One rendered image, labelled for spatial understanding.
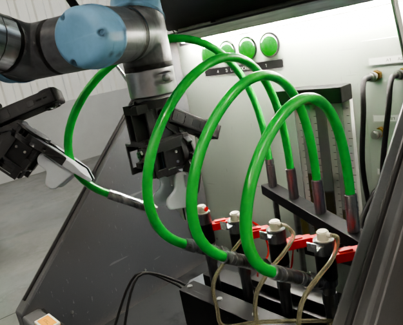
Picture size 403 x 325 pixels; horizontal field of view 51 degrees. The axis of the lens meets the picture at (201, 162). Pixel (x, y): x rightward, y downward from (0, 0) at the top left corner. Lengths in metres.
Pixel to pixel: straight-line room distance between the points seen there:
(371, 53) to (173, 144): 0.38
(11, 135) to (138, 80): 0.24
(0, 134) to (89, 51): 0.31
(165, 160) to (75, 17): 0.24
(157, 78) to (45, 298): 0.55
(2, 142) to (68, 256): 0.33
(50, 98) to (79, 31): 0.24
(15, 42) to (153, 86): 0.19
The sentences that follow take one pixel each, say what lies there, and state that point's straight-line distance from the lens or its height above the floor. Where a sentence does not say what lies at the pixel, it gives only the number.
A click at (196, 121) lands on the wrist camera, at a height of 1.29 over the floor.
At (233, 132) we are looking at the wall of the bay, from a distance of 1.04.
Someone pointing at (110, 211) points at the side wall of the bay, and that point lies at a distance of 1.01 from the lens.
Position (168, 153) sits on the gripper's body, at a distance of 0.65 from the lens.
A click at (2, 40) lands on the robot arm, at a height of 1.45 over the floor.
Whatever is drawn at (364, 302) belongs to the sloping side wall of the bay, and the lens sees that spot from 0.50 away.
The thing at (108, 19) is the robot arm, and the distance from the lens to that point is 0.54.
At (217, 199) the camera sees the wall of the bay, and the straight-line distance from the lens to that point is 1.16.
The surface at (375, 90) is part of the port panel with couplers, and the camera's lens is 0.81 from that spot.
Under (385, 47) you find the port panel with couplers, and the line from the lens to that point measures 0.80.
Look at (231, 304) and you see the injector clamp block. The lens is 0.75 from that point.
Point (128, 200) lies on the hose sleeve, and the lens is 0.78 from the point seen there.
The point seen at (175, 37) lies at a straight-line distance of 0.78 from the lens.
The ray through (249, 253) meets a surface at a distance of 0.48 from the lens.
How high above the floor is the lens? 1.40
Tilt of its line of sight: 15 degrees down
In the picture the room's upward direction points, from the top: 11 degrees counter-clockwise
